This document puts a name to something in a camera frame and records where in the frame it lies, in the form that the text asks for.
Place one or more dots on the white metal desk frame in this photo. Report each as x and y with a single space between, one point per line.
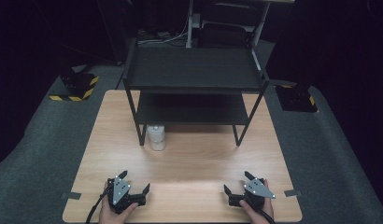
190 25

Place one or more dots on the black two-tier shelf rack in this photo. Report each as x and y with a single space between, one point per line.
192 70

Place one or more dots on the grey tape strip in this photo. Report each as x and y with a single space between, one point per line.
293 193
71 195

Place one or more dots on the person's right hand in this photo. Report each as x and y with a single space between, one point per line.
265 207

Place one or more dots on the person's left hand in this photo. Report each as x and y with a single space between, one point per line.
109 214

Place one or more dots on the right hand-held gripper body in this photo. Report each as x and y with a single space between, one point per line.
255 193

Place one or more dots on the white plastic bottle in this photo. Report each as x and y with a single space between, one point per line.
156 137

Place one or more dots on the black stand base striped edge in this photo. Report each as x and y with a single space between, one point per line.
77 85
297 99

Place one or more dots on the black office chair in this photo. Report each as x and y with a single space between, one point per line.
225 26

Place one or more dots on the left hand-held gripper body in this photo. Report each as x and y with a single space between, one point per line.
119 193

